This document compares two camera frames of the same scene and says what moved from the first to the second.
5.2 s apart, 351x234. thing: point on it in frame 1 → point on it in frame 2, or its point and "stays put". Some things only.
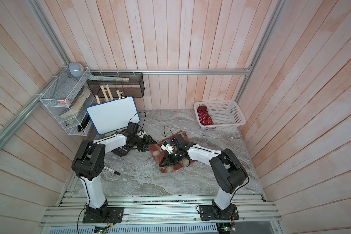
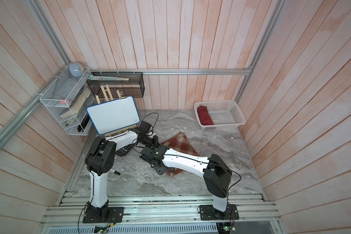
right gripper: [168, 161] → [159, 172]
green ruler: [92, 77] stays put
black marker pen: [112, 170] stays put
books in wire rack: [78, 102] stays put
